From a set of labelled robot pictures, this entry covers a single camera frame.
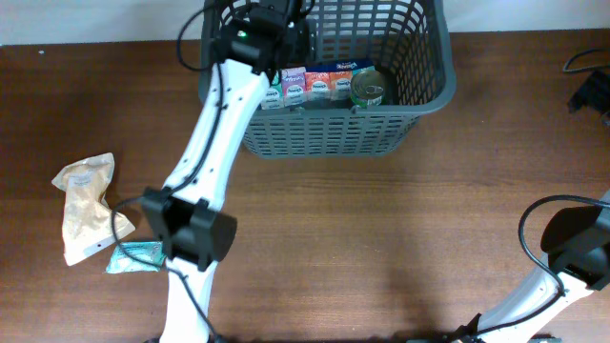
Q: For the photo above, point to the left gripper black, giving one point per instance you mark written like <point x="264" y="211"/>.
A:
<point x="309" y="35"/>

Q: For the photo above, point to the Kleenex tissue multipack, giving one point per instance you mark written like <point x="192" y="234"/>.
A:
<point x="314" y="85"/>

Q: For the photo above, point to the tin can with pull tab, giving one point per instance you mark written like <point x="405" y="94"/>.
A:
<point x="368" y="88"/>

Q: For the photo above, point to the brown paper pouch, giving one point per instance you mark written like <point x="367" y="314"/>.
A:
<point x="87" y="226"/>

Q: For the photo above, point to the teal wet wipes pack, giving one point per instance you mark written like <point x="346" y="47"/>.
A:
<point x="136" y="257"/>

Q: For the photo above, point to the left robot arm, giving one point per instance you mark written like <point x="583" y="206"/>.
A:
<point x="209" y="167"/>

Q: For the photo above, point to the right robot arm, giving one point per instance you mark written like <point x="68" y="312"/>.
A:
<point x="573" y="265"/>

